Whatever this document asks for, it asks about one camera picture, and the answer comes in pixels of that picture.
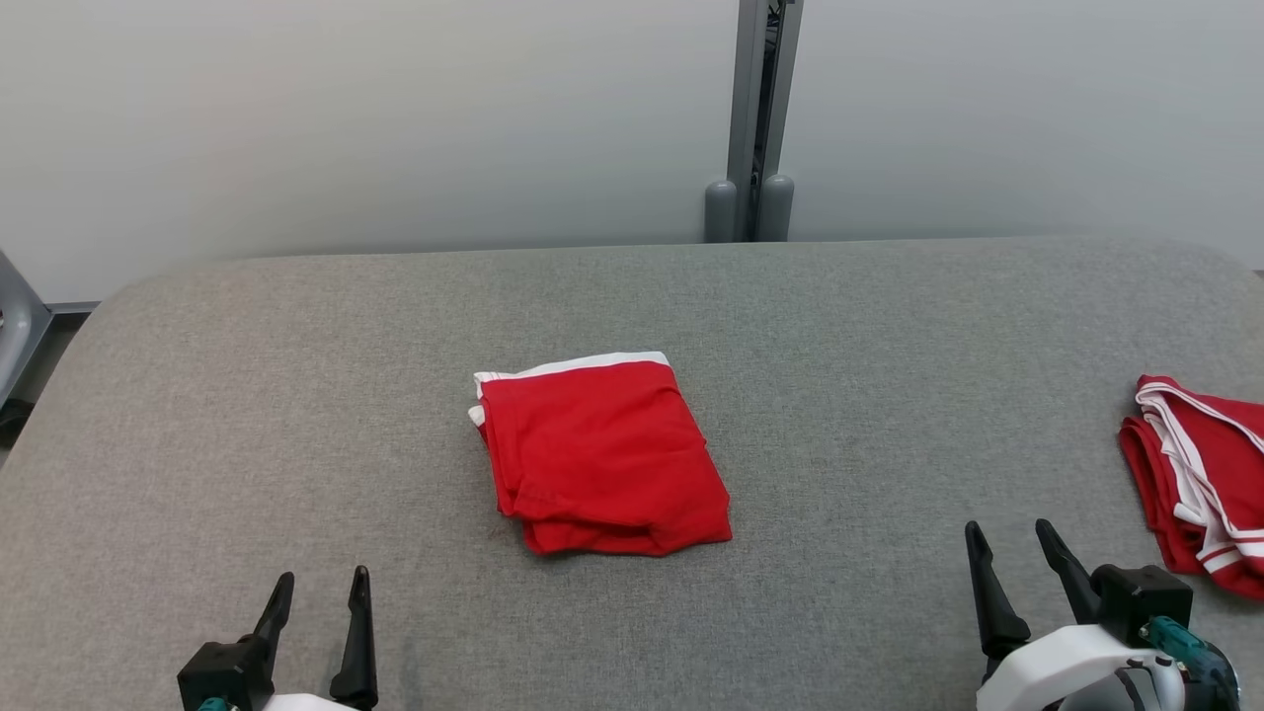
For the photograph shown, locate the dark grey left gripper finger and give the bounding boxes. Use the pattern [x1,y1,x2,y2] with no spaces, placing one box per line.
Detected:
[329,565,379,710]
[252,572,295,648]

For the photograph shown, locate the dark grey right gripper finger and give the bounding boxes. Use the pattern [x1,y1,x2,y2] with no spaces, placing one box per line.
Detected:
[1035,518,1105,625]
[965,520,1032,660]

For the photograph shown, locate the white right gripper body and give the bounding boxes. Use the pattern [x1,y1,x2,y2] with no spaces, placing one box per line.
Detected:
[976,622,1186,711]

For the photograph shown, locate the red shirt with white sleeves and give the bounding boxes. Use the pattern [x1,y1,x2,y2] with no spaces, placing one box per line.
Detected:
[1118,373,1264,603]

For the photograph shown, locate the red shorts with white stripe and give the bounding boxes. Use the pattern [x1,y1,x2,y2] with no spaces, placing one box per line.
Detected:
[468,351,734,559]

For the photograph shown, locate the right camera cable teal plug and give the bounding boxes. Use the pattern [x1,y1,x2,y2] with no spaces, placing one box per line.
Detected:
[1138,617,1235,692]

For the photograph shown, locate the grey metal frame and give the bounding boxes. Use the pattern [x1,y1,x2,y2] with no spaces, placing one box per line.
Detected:
[0,247,100,411]

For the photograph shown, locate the grey metal wall post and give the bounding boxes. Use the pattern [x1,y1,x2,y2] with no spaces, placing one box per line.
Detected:
[726,0,806,241]

